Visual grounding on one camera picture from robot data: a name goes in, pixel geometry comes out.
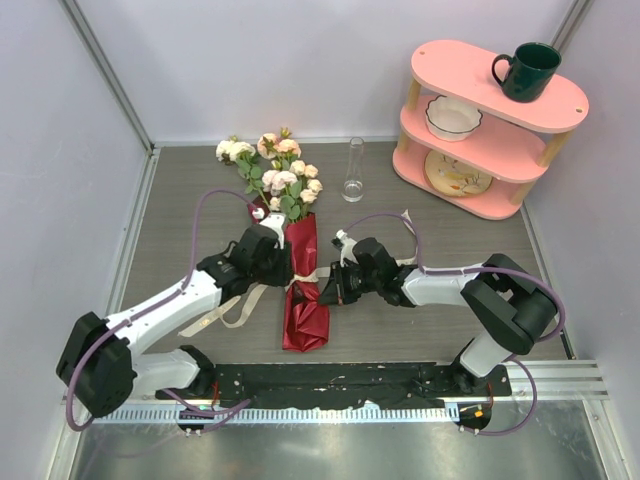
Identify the aluminium frame post right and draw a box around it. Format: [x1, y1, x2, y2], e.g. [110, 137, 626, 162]
[551, 0, 594, 52]

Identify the cream printed ribbon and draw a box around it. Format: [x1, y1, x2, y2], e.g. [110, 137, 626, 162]
[178, 209, 419, 339]

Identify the pale pink rose stem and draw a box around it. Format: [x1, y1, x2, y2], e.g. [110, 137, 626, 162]
[262, 160, 323, 223]

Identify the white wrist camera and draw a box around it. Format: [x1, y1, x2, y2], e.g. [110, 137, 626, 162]
[331, 230, 357, 266]
[250, 206, 288, 249]

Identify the clear glass vase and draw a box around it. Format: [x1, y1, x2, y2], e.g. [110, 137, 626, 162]
[342, 137, 364, 203]

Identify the white scalloped bowl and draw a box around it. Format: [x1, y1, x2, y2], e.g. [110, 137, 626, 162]
[425, 95, 483, 142]

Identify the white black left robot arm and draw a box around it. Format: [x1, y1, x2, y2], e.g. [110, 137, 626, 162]
[56, 214, 293, 418]

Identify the aluminium front rail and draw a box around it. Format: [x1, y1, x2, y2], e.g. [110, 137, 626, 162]
[56, 346, 608, 432]

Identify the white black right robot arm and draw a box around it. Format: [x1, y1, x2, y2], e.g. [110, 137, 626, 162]
[318, 232, 565, 395]

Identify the aluminium frame post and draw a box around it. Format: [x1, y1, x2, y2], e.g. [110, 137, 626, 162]
[551, 0, 594, 52]
[59, 0, 154, 154]

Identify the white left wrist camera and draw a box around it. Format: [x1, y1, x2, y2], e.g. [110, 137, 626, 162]
[250, 206, 288, 249]

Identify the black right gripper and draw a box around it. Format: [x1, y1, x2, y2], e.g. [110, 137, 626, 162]
[319, 259, 382, 305]

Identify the dark green mug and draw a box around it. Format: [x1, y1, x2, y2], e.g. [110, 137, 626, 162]
[491, 42, 562, 103]

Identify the pink three-tier shelf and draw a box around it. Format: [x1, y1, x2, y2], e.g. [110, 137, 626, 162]
[392, 40, 589, 220]

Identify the yellow patterned plate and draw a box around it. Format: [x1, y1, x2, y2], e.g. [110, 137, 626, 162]
[424, 150, 493, 197]

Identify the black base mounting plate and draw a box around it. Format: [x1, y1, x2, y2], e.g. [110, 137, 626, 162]
[207, 360, 514, 409]

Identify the white rose stem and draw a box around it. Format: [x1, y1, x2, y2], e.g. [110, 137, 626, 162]
[215, 136, 266, 202]

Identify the aluminium frame post left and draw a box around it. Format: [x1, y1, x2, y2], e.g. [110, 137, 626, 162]
[59, 0, 154, 154]

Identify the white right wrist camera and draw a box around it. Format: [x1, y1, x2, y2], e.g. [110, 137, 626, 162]
[331, 230, 357, 266]

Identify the dark red wrapping paper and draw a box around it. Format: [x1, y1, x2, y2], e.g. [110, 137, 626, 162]
[249, 195, 332, 352]

